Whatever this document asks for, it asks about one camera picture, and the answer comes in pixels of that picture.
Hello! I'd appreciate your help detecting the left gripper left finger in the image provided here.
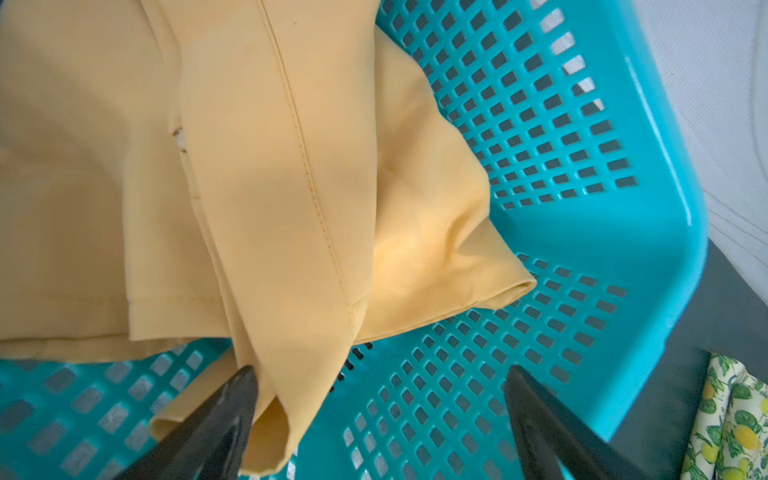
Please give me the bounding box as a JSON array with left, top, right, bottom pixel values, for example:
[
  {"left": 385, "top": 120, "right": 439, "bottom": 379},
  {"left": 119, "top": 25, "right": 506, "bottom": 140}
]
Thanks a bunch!
[{"left": 117, "top": 366, "right": 258, "bottom": 480}]

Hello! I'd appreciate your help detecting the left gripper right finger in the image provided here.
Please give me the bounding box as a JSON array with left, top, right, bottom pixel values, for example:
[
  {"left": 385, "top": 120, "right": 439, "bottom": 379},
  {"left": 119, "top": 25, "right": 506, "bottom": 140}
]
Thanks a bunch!
[{"left": 503, "top": 365, "right": 648, "bottom": 479}]

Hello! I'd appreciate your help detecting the lemon print skirt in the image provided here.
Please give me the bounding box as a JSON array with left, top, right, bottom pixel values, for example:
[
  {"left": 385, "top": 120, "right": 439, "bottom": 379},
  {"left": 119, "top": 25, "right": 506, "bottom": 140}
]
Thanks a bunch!
[{"left": 680, "top": 354, "right": 767, "bottom": 480}]

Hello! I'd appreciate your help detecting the tan yellow skirt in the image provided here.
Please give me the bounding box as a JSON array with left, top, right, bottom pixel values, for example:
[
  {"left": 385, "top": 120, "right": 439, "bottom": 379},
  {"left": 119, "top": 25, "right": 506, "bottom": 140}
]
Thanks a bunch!
[{"left": 1, "top": 1, "right": 536, "bottom": 475}]

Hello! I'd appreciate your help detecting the green table mat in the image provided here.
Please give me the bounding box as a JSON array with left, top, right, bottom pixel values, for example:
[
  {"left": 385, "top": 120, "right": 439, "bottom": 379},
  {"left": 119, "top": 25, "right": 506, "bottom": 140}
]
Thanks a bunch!
[{"left": 608, "top": 239, "right": 768, "bottom": 480}]

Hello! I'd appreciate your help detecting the teal plastic basket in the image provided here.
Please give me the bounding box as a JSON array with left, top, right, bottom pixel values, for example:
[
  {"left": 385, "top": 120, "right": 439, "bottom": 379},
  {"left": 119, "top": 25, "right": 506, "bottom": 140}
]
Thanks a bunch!
[{"left": 1, "top": 1, "right": 706, "bottom": 479}]

